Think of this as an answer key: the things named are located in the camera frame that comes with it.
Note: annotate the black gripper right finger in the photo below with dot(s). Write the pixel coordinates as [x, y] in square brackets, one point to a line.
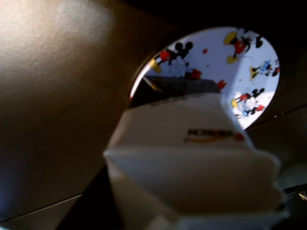
[293, 201]

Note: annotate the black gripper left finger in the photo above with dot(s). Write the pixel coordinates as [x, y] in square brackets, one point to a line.
[96, 206]

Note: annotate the white and black servo box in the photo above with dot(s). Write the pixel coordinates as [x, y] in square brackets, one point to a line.
[192, 167]

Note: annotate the round cartoon print coaster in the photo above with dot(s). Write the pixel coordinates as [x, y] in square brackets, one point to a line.
[211, 67]

